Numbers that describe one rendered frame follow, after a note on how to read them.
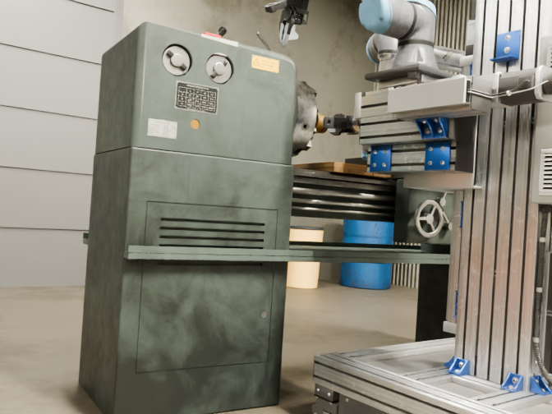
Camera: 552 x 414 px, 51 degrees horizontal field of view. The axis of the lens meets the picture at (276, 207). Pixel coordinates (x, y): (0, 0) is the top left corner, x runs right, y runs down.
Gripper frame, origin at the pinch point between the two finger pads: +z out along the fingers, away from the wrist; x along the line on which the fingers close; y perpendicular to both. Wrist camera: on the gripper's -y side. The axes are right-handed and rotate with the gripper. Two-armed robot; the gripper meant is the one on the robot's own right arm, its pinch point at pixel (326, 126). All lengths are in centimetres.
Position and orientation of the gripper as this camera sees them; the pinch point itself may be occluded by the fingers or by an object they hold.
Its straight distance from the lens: 255.6
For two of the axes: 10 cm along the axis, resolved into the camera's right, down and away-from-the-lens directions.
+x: 0.7, -10.0, 0.1
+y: 8.7, 0.7, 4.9
